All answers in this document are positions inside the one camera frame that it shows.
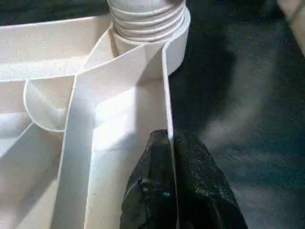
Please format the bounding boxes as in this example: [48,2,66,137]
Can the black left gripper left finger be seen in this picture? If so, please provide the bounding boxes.
[120,130,178,229]

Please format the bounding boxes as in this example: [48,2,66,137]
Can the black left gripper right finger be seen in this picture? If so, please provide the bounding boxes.
[173,131,248,229]

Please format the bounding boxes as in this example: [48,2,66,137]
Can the white plastic table top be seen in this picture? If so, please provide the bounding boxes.
[0,9,191,229]

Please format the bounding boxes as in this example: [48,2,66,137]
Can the white plastic table leg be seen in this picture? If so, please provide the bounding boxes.
[107,0,186,42]

